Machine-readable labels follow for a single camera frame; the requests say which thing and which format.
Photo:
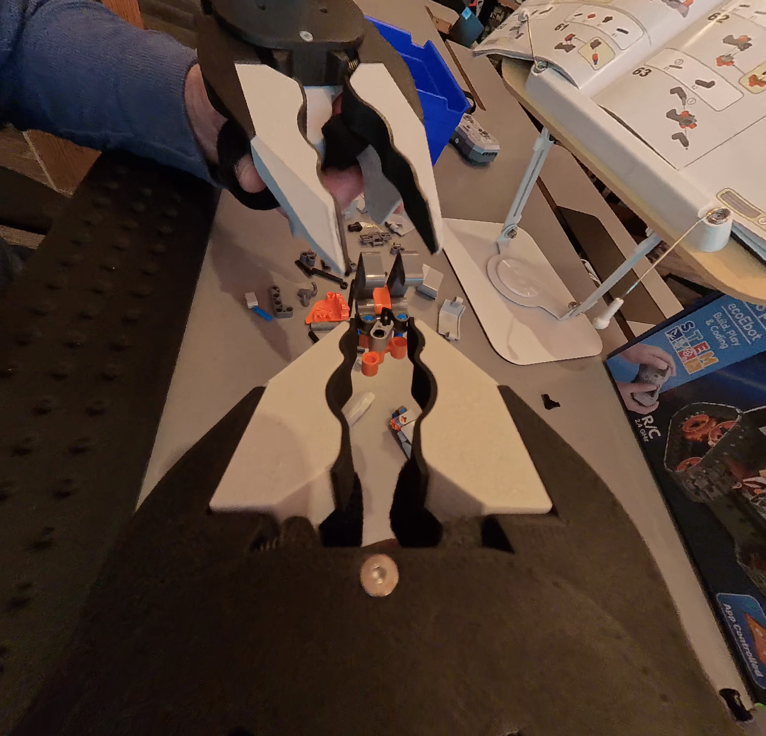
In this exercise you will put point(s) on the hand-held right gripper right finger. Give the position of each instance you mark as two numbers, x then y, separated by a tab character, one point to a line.
479	448

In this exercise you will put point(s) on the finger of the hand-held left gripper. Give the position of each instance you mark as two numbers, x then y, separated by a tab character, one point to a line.
281	167
413	161

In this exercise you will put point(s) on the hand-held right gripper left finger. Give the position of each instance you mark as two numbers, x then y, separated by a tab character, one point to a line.
275	448

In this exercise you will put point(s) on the grey white orange brick arm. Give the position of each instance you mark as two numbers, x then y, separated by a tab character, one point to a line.
404	433

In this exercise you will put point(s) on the grey orange brick claw assembly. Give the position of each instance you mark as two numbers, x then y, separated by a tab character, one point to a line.
376	269

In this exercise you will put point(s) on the person's left forearm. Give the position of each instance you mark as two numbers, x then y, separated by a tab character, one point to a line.
90	59

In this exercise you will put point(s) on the person's left hand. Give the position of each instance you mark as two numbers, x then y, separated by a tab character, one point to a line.
203	119

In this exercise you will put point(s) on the grey toy battery hub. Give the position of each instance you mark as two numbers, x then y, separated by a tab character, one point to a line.
476	140

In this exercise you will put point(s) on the blue plastic bin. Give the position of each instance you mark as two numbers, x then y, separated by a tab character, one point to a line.
443	101

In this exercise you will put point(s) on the pile of light grey panels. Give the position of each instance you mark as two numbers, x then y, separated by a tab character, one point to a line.
400	228

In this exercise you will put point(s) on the small black brick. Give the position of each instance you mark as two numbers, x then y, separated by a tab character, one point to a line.
550	402

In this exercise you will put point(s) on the scatter of dark grey connectors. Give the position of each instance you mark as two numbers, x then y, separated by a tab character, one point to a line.
371	239

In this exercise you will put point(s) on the white curved blade panel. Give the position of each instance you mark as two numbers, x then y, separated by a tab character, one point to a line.
359	410

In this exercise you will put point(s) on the light grey box panel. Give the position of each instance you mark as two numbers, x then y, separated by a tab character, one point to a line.
429	282

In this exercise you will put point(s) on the light grey curved panel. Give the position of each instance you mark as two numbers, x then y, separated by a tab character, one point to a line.
450	320

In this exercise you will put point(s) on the white book stand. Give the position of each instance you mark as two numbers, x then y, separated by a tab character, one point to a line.
538	329

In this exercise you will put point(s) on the blue pin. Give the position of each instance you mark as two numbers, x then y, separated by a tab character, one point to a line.
262	313

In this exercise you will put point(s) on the orange panel brick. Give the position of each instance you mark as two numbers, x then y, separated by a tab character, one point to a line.
326	311

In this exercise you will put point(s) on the black perforated pad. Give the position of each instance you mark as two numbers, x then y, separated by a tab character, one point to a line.
90	359

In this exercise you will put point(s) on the dark blue robot kit box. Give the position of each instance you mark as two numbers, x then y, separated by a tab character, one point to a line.
688	508

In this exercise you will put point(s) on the instruction booklet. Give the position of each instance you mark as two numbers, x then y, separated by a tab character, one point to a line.
658	41

